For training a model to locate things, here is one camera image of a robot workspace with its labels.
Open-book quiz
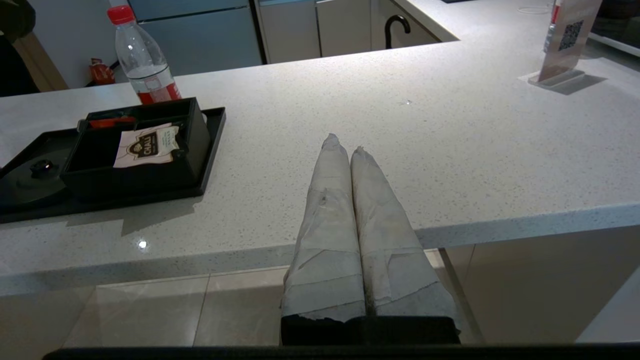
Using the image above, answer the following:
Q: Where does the red bag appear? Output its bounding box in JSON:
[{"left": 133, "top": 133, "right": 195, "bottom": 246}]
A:
[{"left": 89, "top": 58, "right": 116, "bottom": 86}]

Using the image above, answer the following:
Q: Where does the wooden door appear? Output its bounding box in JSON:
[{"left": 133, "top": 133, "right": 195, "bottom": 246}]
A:
[{"left": 12, "top": 31, "right": 69, "bottom": 92}]

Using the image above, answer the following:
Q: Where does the clear acrylic sign holder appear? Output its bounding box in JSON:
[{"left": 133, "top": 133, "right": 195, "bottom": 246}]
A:
[{"left": 529, "top": 0, "right": 603, "bottom": 90}]

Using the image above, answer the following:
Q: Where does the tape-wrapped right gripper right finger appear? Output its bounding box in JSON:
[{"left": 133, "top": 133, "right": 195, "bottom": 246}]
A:
[{"left": 350, "top": 146, "right": 461, "bottom": 345}]

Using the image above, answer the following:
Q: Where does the black curved faucet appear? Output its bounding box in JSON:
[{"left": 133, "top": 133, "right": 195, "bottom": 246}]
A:
[{"left": 384, "top": 14, "right": 412, "bottom": 50}]

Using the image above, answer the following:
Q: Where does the black round kettle base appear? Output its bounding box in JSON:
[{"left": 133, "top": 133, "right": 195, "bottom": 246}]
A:
[{"left": 0, "top": 147, "right": 71, "bottom": 210}]

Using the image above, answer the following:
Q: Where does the red sachet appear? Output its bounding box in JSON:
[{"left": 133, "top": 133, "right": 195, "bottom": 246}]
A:
[{"left": 89, "top": 116, "right": 137, "bottom": 129}]

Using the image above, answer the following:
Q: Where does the silver refrigerator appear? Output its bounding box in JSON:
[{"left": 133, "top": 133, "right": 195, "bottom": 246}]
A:
[{"left": 127, "top": 0, "right": 264, "bottom": 77}]

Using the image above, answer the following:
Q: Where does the pink tea bag sachet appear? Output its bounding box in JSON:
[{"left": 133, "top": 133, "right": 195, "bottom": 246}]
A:
[{"left": 113, "top": 125, "right": 181, "bottom": 168}]

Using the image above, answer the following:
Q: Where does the water bottle with dark liquid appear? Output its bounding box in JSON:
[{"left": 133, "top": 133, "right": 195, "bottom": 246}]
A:
[{"left": 107, "top": 0, "right": 182, "bottom": 106}]

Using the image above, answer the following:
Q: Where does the black microwave oven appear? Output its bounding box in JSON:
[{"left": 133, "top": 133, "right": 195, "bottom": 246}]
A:
[{"left": 590, "top": 0, "right": 640, "bottom": 57}]

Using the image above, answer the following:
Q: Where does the black compartment organizer box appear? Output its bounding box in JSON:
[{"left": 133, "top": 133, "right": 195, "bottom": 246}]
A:
[{"left": 60, "top": 97, "right": 211, "bottom": 201}]

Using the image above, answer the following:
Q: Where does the white base cabinet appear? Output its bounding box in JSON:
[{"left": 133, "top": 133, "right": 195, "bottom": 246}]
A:
[{"left": 255, "top": 0, "right": 458, "bottom": 64}]

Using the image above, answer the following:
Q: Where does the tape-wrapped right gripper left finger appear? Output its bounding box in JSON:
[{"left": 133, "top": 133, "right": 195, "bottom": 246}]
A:
[{"left": 281, "top": 133, "right": 367, "bottom": 346}]

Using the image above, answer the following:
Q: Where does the black rectangular serving tray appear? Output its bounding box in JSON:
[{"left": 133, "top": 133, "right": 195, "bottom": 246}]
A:
[{"left": 0, "top": 106, "right": 227, "bottom": 224}]

